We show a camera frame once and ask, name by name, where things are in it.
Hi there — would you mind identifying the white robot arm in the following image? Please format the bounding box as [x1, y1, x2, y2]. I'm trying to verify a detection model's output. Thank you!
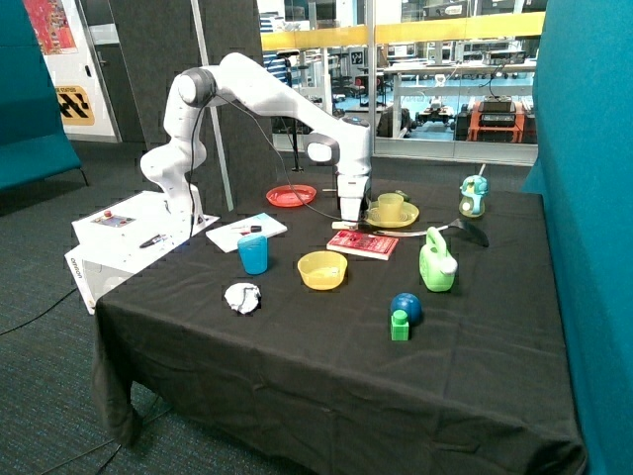
[140, 52, 372, 229]

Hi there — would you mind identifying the red paperback book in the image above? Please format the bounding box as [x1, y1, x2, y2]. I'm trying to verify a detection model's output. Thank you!
[326, 230, 399, 260]

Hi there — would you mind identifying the yellow black warning sign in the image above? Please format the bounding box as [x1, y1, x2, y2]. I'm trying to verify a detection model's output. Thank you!
[55, 85, 95, 127]

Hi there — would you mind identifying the yellow plastic plate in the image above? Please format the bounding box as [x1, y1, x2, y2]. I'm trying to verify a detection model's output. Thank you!
[365, 201, 419, 229]

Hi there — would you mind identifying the yellow highlighter black cap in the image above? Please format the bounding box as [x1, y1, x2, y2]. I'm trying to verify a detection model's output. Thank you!
[331, 221, 372, 231]

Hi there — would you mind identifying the colourful wall poster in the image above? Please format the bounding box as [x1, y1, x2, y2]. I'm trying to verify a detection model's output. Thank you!
[23, 0, 78, 56]

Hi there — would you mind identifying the yellow plastic cup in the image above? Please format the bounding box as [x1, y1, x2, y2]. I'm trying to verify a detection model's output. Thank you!
[378, 193, 405, 222]

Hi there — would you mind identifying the black and clear spatula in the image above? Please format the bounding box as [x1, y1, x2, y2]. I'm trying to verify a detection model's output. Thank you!
[374, 219, 490, 247]

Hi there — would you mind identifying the teal partition wall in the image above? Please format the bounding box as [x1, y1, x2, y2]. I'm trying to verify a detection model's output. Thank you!
[523, 1, 632, 474]

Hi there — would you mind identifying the white robot control box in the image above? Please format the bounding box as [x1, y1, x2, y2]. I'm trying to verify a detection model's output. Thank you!
[65, 191, 218, 314]

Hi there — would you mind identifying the teal toddler sippy cup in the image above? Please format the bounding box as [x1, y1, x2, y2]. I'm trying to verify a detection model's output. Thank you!
[459, 164, 490, 218]

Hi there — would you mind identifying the green toy watering can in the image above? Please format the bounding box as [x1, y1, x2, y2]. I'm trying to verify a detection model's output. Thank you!
[419, 227, 458, 292]

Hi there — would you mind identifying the yellow plastic bowl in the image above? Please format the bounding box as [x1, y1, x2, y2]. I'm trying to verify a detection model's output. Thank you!
[297, 250, 348, 291]

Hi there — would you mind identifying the crumpled white paper ball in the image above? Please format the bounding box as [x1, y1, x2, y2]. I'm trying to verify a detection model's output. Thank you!
[224, 283, 261, 315]

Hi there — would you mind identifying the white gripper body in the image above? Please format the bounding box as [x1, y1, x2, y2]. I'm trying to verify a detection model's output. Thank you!
[338, 196, 367, 223]

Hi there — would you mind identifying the black tablecloth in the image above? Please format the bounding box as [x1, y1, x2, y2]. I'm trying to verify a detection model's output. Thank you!
[93, 191, 588, 474]

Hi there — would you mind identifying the blue plastic cup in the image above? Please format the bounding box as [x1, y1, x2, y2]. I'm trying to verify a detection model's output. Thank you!
[237, 234, 268, 275]

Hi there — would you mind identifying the teal sofa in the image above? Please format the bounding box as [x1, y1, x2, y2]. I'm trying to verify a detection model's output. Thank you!
[0, 1, 82, 190]

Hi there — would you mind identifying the blue ball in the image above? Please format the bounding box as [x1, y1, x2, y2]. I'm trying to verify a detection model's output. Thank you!
[390, 292, 422, 326]

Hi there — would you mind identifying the red plastic plate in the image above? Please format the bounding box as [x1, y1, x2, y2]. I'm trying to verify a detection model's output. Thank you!
[266, 184, 317, 208]

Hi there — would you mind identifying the orange mobile robot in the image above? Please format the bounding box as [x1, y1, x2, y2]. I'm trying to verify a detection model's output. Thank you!
[453, 95, 537, 144]

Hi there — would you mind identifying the green toy block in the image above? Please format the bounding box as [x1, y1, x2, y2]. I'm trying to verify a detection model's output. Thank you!
[390, 309, 409, 341]

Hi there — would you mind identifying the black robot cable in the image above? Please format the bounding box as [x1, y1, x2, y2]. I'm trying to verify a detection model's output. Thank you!
[182, 93, 347, 248]

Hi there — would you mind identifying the black marker pen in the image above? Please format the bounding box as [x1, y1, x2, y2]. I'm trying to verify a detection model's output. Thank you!
[139, 235, 167, 249]

